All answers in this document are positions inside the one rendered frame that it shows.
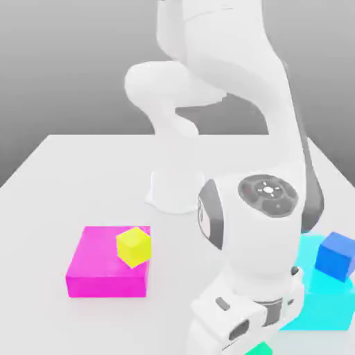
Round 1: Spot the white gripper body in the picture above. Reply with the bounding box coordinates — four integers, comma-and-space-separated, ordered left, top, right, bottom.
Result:
185, 318, 252, 355

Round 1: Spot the small green cube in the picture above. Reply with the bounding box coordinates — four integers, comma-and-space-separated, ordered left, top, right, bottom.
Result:
245, 341, 274, 355

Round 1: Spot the small yellow cube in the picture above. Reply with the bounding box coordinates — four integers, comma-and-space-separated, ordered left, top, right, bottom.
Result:
115, 226, 153, 269

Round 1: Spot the small blue cube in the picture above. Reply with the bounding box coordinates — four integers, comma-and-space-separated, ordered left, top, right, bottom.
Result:
314, 231, 355, 283

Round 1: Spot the large cyan box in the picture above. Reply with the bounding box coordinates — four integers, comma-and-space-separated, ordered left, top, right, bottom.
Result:
278, 232, 355, 332

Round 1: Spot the large magenta box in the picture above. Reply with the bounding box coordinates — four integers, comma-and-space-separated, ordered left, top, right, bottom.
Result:
65, 225, 152, 299

